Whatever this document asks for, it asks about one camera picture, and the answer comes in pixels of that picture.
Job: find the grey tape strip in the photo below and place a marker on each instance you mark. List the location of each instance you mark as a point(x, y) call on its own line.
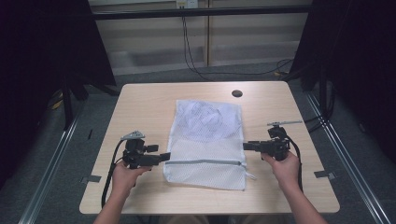
point(324, 174)
point(91, 179)

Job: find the black curtain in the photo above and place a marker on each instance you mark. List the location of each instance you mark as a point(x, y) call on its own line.
point(358, 62)
point(37, 62)

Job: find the person's legs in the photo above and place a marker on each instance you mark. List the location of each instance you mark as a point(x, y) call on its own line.
point(186, 219)

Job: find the person's right hand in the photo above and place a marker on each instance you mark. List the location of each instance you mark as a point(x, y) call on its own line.
point(288, 171)

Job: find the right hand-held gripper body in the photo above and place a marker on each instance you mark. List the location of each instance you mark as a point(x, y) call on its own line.
point(278, 146)

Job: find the aluminium floor rail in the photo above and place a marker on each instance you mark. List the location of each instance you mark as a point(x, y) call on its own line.
point(53, 168)
point(348, 155)

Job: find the black stand leg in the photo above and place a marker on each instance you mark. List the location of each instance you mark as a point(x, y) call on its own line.
point(67, 109)

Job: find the white wall socket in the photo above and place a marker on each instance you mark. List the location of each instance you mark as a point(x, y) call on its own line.
point(186, 3)

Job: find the black horizontal bar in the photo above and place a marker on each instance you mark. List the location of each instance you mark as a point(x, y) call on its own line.
point(202, 13)

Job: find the person's left hand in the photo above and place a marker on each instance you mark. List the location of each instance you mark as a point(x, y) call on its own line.
point(124, 179)

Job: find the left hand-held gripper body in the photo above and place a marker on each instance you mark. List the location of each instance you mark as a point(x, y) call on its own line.
point(134, 151)

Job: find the pale crumpled garment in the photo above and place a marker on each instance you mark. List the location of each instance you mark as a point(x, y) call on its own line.
point(205, 118)

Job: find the white mesh laundry bag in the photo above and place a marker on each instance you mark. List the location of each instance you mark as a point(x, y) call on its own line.
point(205, 155)

